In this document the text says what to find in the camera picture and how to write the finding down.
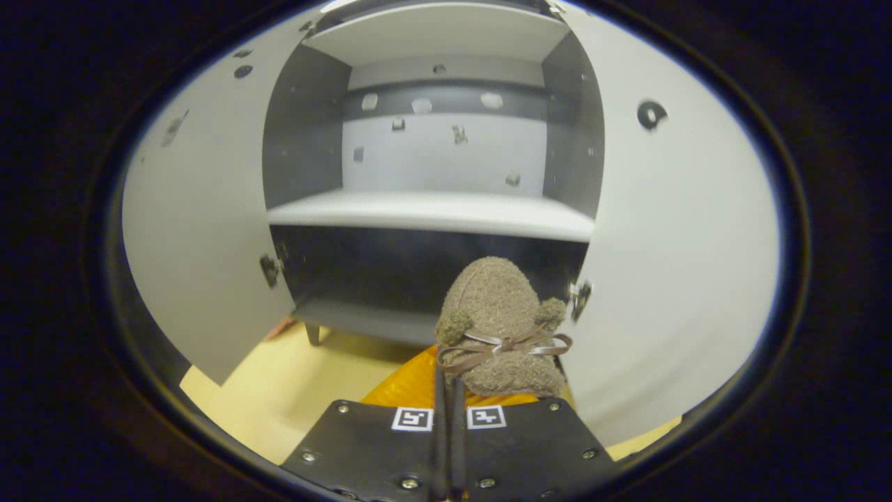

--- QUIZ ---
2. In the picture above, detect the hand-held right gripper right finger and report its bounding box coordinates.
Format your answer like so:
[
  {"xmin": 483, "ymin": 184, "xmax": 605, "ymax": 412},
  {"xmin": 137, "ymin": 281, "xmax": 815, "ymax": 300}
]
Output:
[{"xmin": 449, "ymin": 376, "xmax": 622, "ymax": 502}]

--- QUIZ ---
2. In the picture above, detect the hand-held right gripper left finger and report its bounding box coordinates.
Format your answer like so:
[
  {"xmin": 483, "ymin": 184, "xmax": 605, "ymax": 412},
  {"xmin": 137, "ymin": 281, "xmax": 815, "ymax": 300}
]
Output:
[{"xmin": 281, "ymin": 345, "xmax": 448, "ymax": 502}]

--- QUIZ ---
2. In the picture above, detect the brown fuzzy shoe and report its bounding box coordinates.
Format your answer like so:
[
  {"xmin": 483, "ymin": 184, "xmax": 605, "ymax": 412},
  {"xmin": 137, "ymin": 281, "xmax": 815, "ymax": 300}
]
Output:
[{"xmin": 436, "ymin": 256, "xmax": 574, "ymax": 400}]

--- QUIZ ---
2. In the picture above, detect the white grey shoe cabinet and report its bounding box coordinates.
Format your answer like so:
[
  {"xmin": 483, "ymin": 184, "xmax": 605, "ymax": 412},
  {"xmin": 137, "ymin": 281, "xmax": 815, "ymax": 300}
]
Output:
[{"xmin": 261, "ymin": 0, "xmax": 607, "ymax": 347}]

